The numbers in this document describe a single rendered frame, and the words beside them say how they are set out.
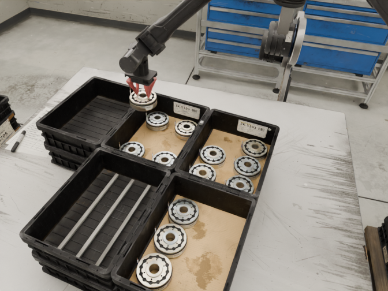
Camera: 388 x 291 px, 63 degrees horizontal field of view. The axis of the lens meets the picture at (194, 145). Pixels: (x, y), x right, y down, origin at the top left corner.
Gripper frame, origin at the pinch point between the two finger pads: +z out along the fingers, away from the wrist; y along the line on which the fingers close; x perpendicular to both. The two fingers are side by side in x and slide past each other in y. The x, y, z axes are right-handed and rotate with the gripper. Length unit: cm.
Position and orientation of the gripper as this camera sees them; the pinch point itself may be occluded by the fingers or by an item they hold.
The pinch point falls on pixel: (142, 93)
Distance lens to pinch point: 121.7
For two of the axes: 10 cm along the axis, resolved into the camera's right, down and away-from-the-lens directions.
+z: -0.3, 7.2, 6.9
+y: 9.3, 2.8, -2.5
